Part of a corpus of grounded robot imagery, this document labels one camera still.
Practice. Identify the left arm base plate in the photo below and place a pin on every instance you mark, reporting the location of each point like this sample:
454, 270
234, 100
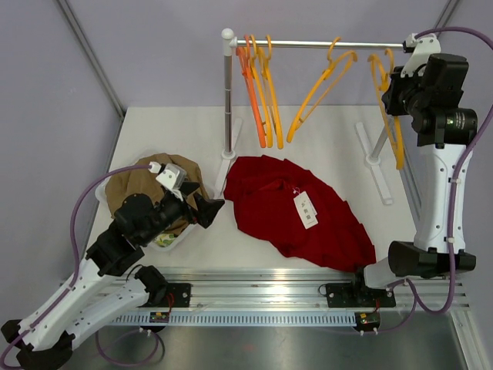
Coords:
174, 295

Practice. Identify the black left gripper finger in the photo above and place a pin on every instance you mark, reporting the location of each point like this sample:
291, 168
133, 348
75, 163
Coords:
189, 188
206, 210

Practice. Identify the yellow hanger of lemon skirt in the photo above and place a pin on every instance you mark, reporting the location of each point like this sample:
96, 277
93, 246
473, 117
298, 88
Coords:
270, 93

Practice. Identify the white clothes rack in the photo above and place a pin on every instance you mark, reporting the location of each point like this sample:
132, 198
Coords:
231, 92

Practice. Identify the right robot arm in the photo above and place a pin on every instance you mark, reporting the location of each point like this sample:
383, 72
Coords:
430, 94

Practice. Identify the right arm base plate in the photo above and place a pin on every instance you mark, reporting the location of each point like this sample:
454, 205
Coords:
348, 295

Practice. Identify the yellow hanger of poppy skirt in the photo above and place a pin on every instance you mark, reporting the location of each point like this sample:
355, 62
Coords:
258, 93

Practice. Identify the aluminium rail frame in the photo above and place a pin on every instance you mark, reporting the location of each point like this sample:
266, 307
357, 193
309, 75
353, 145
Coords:
295, 289

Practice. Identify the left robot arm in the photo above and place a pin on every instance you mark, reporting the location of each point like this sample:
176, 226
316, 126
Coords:
47, 338

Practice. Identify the red skirt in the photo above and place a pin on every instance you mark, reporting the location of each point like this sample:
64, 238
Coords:
301, 216

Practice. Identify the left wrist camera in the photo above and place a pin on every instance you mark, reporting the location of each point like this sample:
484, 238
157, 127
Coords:
169, 176

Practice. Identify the slotted cable duct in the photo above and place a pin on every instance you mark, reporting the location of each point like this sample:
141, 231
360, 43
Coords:
246, 319

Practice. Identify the translucent plastic basket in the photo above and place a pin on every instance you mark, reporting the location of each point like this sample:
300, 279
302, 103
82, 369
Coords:
114, 190

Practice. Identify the tan corduroy skirt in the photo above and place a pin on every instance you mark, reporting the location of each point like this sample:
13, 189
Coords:
135, 216

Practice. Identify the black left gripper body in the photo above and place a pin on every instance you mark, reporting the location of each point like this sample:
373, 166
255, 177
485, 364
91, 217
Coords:
170, 210

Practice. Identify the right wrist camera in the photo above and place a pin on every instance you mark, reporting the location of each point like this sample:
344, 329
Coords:
420, 49

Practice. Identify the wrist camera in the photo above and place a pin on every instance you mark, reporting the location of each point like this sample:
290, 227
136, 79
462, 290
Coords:
420, 49
169, 176

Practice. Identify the yellow hanger of tan skirt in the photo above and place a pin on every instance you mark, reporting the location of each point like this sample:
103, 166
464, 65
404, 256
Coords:
337, 68

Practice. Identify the lemon print skirt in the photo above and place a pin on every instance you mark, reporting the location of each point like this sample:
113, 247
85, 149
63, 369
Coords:
165, 240

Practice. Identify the orange hanger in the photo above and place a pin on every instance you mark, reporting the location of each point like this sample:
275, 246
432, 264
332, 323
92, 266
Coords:
243, 54

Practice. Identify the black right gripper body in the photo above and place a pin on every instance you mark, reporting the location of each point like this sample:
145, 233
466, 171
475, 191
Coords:
401, 89

